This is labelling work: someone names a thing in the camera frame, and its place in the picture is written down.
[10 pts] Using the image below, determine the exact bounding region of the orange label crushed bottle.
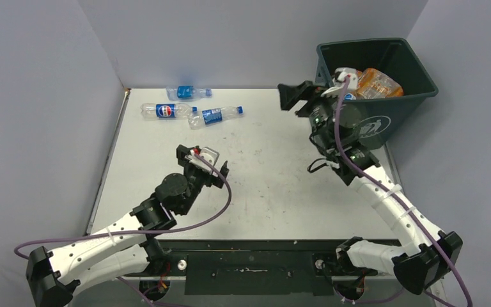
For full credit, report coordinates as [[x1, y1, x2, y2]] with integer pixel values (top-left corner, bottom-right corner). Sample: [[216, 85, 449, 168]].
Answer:
[[355, 68, 404, 99]]

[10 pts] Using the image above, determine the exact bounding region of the clear bottle blue label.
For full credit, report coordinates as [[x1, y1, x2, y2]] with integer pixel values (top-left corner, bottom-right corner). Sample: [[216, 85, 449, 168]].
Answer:
[[166, 85, 213, 101], [187, 106, 244, 129]]

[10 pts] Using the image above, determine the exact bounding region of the aluminium rail frame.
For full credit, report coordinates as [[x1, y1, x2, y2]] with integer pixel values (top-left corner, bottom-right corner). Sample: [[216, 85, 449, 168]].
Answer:
[[71, 275, 439, 306]]

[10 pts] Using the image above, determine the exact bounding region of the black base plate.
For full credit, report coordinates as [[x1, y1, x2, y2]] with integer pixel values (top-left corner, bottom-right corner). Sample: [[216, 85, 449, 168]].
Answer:
[[137, 251, 378, 300]]

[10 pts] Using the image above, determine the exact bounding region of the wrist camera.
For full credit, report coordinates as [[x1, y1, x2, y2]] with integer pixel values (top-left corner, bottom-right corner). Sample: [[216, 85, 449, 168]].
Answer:
[[321, 67, 362, 98], [189, 147, 220, 174]]

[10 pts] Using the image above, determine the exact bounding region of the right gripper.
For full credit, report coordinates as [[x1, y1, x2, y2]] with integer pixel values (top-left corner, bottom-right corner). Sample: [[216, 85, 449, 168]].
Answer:
[[277, 81, 342, 151]]

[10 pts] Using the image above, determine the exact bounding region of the clear unlabelled bottle blue cap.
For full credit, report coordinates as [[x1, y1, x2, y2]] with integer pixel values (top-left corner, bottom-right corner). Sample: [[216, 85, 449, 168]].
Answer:
[[344, 93, 357, 100]]

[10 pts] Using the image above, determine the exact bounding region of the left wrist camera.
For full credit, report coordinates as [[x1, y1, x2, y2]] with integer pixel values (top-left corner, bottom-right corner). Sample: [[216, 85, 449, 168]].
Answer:
[[189, 147, 220, 174]]

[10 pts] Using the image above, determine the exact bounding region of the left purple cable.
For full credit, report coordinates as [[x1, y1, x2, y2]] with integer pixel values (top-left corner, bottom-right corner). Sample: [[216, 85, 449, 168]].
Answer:
[[13, 154, 233, 307]]

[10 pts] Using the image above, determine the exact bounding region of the dark green trash bin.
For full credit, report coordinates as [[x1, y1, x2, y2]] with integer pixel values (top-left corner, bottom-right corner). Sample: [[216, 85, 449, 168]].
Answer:
[[315, 38, 438, 150]]

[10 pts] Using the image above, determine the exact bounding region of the white knob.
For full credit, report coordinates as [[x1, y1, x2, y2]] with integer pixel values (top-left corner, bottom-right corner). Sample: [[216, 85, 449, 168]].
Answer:
[[176, 260, 187, 271]]

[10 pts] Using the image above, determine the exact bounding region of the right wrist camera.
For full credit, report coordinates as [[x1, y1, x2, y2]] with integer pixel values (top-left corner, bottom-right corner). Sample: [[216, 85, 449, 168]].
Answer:
[[321, 67, 362, 98]]

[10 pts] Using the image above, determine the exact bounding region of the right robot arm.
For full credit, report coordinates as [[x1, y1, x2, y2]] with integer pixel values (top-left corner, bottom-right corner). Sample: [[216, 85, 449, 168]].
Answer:
[[277, 81, 463, 294]]

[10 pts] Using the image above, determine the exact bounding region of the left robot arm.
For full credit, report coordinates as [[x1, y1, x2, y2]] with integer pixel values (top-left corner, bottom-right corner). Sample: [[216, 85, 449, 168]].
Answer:
[[26, 145, 229, 306]]

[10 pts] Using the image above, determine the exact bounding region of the pepsi bottle blue cap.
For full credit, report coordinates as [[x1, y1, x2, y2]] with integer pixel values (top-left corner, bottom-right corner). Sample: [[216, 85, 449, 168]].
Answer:
[[141, 103, 198, 120]]

